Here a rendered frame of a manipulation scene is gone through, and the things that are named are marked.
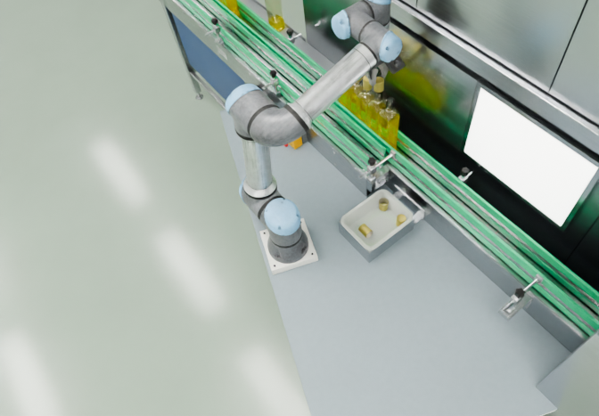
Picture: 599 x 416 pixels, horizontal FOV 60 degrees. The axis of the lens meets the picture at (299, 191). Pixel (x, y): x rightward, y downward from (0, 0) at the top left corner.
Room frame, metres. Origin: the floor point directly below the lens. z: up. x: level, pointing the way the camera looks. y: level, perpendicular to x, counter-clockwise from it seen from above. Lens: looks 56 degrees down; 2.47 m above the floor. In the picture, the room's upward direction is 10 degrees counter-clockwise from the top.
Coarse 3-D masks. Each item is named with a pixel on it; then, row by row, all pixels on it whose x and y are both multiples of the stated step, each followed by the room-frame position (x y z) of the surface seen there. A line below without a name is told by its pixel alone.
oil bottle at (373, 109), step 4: (372, 100) 1.29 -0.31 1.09; (384, 100) 1.28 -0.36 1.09; (368, 104) 1.28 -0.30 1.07; (372, 104) 1.27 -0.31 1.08; (376, 104) 1.26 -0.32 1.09; (380, 104) 1.26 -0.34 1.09; (384, 104) 1.26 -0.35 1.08; (368, 108) 1.28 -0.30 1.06; (372, 108) 1.27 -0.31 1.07; (376, 108) 1.25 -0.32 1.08; (380, 108) 1.25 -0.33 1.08; (368, 112) 1.28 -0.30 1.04; (372, 112) 1.26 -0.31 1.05; (376, 112) 1.25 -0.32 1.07; (368, 116) 1.28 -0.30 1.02; (372, 116) 1.26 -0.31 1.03; (376, 116) 1.24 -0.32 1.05; (368, 120) 1.28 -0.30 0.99; (372, 120) 1.26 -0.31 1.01; (376, 120) 1.24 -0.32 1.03; (368, 124) 1.28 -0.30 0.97; (372, 124) 1.26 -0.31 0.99; (376, 124) 1.24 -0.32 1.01; (372, 128) 1.26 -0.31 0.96; (376, 128) 1.24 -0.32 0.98; (376, 132) 1.24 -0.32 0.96
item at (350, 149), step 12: (180, 0) 2.36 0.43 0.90; (204, 12) 2.13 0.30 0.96; (228, 36) 1.94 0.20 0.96; (240, 48) 1.86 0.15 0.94; (252, 60) 1.78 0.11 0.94; (264, 72) 1.71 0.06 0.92; (288, 96) 1.55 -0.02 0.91; (324, 120) 1.34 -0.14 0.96; (324, 132) 1.34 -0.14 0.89; (336, 132) 1.28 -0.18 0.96; (348, 144) 1.22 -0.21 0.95; (360, 156) 1.16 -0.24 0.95
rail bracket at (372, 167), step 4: (392, 152) 1.13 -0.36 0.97; (388, 156) 1.12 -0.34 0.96; (392, 156) 1.13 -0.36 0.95; (368, 160) 1.08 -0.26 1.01; (372, 160) 1.08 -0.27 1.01; (384, 160) 1.11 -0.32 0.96; (372, 164) 1.07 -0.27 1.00; (376, 164) 1.10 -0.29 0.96; (380, 164) 1.10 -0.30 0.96; (368, 168) 1.08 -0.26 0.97; (372, 168) 1.08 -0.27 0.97; (364, 172) 1.07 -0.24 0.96; (368, 172) 1.07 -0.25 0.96; (372, 172) 1.07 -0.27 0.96; (360, 176) 1.06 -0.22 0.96; (368, 176) 1.09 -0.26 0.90; (372, 176) 1.08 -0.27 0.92; (368, 180) 1.08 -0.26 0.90; (372, 180) 1.07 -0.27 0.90
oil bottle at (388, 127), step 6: (384, 108) 1.24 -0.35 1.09; (384, 114) 1.22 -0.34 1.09; (390, 114) 1.21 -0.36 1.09; (396, 114) 1.21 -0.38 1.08; (384, 120) 1.21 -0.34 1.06; (390, 120) 1.19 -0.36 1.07; (396, 120) 1.21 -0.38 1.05; (378, 126) 1.23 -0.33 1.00; (384, 126) 1.21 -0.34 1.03; (390, 126) 1.20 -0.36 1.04; (396, 126) 1.21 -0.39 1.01; (378, 132) 1.23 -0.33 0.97; (384, 132) 1.21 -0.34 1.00; (390, 132) 1.20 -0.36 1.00; (396, 132) 1.21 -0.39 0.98; (384, 138) 1.20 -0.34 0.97; (390, 138) 1.20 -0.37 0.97; (396, 138) 1.21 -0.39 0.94; (390, 144) 1.20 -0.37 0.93; (396, 144) 1.21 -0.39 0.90
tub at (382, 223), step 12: (384, 192) 1.05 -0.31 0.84; (360, 204) 1.02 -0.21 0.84; (372, 204) 1.03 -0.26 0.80; (396, 204) 1.00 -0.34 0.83; (348, 216) 0.98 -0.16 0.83; (360, 216) 1.00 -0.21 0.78; (372, 216) 1.00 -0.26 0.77; (384, 216) 0.99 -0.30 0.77; (396, 216) 0.98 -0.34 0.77; (408, 216) 0.94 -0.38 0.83; (348, 228) 0.92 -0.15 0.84; (372, 228) 0.95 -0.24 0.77; (384, 228) 0.94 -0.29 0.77; (396, 228) 0.89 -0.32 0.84; (360, 240) 0.87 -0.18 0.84; (372, 240) 0.90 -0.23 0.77; (384, 240) 0.85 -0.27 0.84
